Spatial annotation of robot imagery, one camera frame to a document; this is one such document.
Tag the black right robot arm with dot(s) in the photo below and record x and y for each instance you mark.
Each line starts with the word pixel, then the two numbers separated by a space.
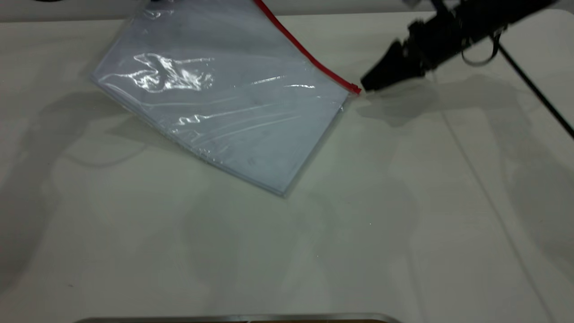
pixel 493 15

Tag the red zipper slider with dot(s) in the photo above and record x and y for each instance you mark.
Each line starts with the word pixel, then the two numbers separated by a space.
pixel 357 89

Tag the clear plastic bag red zipper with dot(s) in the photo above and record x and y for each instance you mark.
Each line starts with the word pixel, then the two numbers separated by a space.
pixel 233 98

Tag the grey metal plate edge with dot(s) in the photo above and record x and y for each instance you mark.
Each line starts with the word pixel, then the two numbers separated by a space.
pixel 233 319

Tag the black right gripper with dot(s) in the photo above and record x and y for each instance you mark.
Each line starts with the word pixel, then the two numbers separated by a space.
pixel 432 40

